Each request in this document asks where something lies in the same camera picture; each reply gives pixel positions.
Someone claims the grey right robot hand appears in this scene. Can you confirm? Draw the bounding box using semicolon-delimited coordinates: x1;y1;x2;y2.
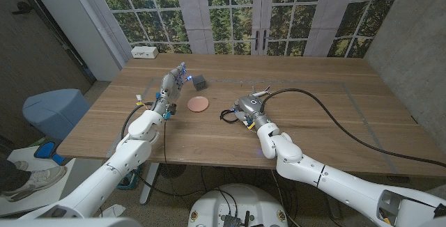
232;94;271;131

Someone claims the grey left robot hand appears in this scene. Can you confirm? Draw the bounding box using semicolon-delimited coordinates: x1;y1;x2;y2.
151;62;193;120

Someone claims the white toy airplane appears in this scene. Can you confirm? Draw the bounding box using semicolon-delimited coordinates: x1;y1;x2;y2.
251;85;272;99

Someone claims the pink round pins lid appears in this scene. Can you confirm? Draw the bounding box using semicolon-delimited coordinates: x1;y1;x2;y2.
186;95;210;113

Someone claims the dark grey cube box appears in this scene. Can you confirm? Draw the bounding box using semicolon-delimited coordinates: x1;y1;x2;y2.
192;74;208;92

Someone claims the white rectangular device box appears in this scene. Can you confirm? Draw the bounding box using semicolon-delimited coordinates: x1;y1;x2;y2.
130;45;160;60

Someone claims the round black floor fan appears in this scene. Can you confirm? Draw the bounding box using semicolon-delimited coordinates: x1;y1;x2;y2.
159;163;188;180

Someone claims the printed window forest backdrop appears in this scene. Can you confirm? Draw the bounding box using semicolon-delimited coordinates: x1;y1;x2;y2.
71;0;408;59

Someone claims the white robot torso base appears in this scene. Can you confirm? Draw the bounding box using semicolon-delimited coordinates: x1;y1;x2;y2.
187;183;289;227

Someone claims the white table leg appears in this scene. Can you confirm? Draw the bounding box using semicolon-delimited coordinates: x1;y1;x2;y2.
139;162;160;206

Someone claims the blue tool bin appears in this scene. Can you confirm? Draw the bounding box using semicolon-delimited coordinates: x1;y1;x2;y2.
115;166;143;191

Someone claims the blue-grey upholstered stool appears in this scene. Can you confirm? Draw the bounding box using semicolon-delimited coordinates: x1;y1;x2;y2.
22;88;92;141

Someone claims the grey table leg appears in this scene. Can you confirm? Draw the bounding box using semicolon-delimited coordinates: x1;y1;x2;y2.
323;198;343;220

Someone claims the crumpled white paper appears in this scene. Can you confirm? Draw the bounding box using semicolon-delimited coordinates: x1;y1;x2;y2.
99;203;127;219

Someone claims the blue plastic foot piece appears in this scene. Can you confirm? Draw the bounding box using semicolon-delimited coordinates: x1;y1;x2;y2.
33;141;66;166

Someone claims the grey white sneaker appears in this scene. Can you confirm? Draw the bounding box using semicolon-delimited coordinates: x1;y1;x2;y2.
1;165;68;203

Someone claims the black trouser leg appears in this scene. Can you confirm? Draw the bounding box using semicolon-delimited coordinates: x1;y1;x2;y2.
0;156;32;194

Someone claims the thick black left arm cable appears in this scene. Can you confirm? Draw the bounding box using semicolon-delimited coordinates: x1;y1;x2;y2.
120;102;155;141

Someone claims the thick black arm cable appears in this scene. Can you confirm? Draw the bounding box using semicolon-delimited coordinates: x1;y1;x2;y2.
120;102;155;141
260;88;446;169

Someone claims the thin black left wrist cable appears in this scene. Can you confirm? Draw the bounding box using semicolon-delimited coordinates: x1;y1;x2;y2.
162;119;169;166

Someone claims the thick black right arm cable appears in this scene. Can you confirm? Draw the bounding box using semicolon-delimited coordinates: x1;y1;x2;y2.
260;88;446;169

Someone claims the black door handle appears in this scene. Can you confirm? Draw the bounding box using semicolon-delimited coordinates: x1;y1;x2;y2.
11;1;34;15

